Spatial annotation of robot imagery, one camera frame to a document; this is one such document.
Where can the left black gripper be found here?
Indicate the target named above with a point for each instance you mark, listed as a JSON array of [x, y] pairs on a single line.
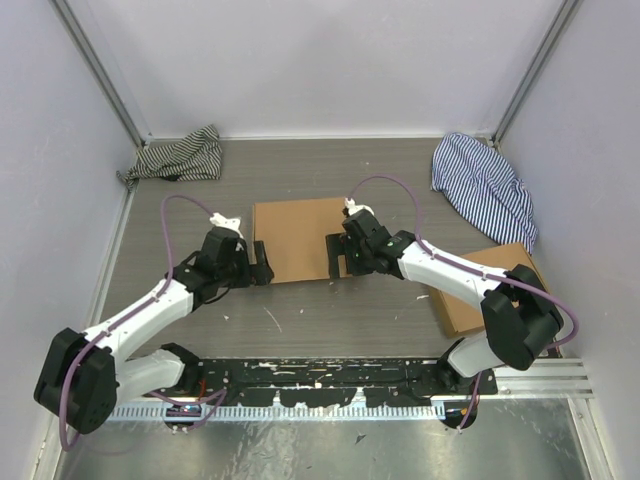
[[245, 280]]

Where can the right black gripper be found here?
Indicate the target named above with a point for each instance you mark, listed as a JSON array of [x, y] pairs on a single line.
[[341, 244]]

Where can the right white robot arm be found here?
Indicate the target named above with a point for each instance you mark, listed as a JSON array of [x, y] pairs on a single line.
[[520, 318]]

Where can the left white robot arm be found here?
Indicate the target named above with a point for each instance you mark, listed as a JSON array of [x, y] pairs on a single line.
[[86, 375]]

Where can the black white striped cloth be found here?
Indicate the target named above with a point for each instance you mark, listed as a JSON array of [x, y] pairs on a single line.
[[196, 157]]

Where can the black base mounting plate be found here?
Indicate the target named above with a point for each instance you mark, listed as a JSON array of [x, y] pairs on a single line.
[[323, 382]]

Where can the blue white striped cloth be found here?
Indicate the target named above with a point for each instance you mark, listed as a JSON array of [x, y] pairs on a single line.
[[484, 189]]

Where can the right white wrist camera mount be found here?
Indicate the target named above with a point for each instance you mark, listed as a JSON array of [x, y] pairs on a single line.
[[351, 207]]

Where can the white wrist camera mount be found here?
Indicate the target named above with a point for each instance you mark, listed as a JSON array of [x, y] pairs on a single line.
[[231, 223], [351, 207]]

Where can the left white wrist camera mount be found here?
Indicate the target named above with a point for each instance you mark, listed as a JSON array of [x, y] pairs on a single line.
[[231, 223]]

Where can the white slotted cable duct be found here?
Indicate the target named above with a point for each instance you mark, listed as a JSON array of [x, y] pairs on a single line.
[[152, 411]]

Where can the aluminium front rail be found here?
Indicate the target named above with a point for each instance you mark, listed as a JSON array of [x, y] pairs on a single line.
[[546, 378]]

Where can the left aluminium corner post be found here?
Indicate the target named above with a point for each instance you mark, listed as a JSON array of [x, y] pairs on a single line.
[[91, 58]]

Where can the aluminium corner post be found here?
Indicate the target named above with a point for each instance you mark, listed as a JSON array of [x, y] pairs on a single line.
[[91, 58], [558, 26]]

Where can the right aluminium corner post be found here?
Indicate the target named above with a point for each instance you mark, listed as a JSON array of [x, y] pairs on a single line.
[[558, 26]]

